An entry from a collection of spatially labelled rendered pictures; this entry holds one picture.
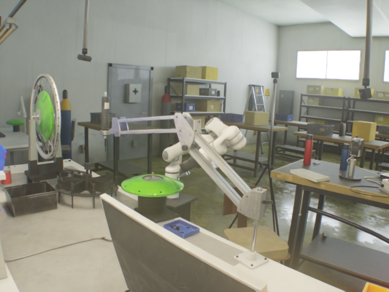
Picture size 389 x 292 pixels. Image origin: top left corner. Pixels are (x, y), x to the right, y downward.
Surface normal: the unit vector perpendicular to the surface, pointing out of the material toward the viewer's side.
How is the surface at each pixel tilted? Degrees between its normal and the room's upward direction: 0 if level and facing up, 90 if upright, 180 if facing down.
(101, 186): 87
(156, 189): 23
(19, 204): 94
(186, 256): 73
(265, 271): 0
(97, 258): 0
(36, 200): 94
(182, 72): 90
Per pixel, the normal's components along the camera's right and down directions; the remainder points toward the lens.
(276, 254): 0.20, 0.18
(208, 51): 0.69, 0.16
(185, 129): -0.55, 0.12
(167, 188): 0.30, -0.83
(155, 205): 0.40, 0.18
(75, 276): 0.05, -0.98
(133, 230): -0.68, -0.20
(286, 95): -0.72, 0.09
